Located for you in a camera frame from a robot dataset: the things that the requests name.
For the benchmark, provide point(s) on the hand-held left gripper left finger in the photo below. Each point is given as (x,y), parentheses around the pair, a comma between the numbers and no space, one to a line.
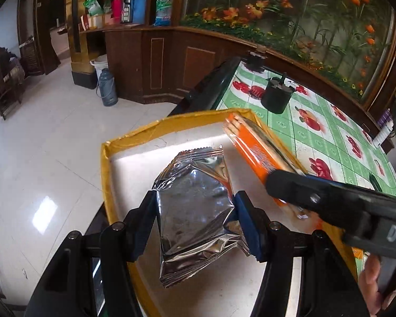
(150,216)

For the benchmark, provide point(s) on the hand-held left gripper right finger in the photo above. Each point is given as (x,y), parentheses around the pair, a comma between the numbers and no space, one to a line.
(247,226)

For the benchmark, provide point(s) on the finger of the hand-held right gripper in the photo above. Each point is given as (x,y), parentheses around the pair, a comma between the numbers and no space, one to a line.
(300,188)

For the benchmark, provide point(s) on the silver foil snack packet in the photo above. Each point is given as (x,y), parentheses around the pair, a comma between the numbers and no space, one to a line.
(191,211)

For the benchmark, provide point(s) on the yellow-taped cardboard box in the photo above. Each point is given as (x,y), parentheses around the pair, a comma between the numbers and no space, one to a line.
(135,168)

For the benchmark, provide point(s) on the orange snack packet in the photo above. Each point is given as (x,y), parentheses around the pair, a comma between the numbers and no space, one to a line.
(254,148)

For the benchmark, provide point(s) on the person's right hand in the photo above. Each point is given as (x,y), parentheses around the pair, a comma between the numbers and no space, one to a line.
(369,280)

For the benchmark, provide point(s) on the dark green snack packet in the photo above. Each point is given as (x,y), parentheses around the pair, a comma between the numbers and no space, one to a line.
(375,181)

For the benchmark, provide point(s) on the green fruit-print tablecloth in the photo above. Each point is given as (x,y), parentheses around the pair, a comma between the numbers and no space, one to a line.
(316,132)

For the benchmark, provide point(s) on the white plastic bottle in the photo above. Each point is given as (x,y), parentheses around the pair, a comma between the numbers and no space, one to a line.
(382,132)

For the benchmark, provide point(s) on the black round cup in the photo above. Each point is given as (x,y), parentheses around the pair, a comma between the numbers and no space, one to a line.
(275,97)

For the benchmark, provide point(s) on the black table clamp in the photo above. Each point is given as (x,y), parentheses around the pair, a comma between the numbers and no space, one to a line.
(257,61)

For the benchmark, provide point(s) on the grey thermos flask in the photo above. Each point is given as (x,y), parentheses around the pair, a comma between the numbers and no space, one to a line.
(107,89)

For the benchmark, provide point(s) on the dark wooden cabinet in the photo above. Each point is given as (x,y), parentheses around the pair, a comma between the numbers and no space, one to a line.
(158,59)

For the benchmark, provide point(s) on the white plastic bucket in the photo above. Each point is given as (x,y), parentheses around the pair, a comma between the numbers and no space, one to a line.
(97,63)

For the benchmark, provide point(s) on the flower painted glass panel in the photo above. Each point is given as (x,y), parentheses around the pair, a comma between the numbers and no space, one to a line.
(283,6)

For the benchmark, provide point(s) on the wooden chair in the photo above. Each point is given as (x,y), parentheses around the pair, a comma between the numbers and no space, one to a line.
(3,89)

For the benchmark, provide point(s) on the small red box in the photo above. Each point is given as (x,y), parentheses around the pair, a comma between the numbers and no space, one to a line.
(85,23)

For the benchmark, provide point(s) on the blue printed plastic bag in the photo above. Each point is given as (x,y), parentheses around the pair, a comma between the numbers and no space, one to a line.
(163,11)

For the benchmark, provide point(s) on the blue plastic jug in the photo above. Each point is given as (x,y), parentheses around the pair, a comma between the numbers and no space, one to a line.
(139,6)

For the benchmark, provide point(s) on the red thermos flask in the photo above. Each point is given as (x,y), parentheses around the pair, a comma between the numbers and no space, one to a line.
(117,8)

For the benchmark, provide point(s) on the black portable lantern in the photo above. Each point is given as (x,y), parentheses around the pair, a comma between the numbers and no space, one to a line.
(127,5)

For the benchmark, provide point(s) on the green plastic packet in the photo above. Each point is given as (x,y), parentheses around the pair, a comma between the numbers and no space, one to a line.
(93,6)

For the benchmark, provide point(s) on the wooden door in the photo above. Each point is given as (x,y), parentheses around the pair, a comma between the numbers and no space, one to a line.
(46,23)

